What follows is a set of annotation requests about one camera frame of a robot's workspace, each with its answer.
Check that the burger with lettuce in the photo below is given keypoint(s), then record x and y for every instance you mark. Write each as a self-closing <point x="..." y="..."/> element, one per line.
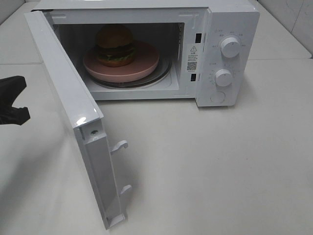
<point x="114" y="45"/>

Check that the pink round plate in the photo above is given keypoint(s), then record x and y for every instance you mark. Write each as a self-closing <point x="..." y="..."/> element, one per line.
<point x="145" y="61"/>

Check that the white warning label sticker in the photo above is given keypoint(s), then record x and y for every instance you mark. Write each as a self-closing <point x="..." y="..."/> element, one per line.
<point x="193" y="57"/>

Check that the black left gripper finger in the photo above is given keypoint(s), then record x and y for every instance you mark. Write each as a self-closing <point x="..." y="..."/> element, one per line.
<point x="12" y="115"/>
<point x="10" y="89"/>

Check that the upper white microwave knob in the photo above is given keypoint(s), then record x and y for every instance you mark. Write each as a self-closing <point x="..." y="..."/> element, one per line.
<point x="230" y="46"/>

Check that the round white door release button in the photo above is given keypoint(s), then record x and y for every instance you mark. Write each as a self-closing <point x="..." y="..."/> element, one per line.
<point x="217" y="97"/>

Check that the white microwave oven body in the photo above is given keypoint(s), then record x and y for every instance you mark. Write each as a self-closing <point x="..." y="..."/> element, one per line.
<point x="168" y="25"/>

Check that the white microwave knob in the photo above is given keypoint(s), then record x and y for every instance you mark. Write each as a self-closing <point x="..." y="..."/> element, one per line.
<point x="230" y="46"/>
<point x="223" y="77"/>

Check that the white microwave door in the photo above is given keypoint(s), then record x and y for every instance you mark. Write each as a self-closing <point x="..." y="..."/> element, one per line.
<point x="83" y="117"/>

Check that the lower white microwave knob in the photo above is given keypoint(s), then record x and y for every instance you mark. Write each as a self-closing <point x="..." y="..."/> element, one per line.
<point x="223" y="77"/>

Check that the glass microwave turntable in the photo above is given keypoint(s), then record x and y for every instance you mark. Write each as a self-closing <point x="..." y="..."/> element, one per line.
<point x="158" y="74"/>

